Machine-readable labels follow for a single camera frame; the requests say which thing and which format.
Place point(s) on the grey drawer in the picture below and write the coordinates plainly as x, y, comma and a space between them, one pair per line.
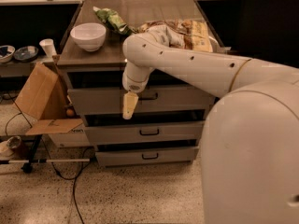
109, 135
146, 156
98, 101

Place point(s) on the grey top drawer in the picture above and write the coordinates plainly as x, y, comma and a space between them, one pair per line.
98, 101

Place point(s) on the brown cup on floor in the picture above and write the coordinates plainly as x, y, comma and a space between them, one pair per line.
13, 148

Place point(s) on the grey bottom drawer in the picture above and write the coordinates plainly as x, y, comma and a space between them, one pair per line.
146, 156

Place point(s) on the grey drawer cabinet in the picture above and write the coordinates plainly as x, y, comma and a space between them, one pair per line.
103, 69

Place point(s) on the brown and white snack bag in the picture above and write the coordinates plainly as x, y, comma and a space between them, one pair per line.
182, 34

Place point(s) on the brown cardboard box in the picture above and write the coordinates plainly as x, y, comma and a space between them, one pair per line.
43, 98

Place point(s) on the black office chair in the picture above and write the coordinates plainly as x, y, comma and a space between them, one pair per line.
269, 30

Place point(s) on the white and blue bowl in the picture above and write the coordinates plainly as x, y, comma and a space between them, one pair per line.
6, 53

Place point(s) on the grey middle drawer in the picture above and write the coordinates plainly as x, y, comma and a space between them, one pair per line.
109, 135

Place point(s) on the white paper cup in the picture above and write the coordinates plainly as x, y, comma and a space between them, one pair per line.
48, 46

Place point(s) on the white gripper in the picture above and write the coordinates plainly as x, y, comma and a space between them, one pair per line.
135, 85

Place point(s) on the green chip bag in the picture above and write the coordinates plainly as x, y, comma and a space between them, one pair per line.
113, 21

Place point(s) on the dark blue bowl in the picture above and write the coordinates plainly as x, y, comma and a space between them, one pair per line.
26, 54

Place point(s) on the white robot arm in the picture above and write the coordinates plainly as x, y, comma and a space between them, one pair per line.
250, 140

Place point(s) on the low side shelf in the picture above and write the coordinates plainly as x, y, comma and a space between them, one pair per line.
19, 69

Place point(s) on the black and white floor stand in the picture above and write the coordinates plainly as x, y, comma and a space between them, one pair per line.
30, 159

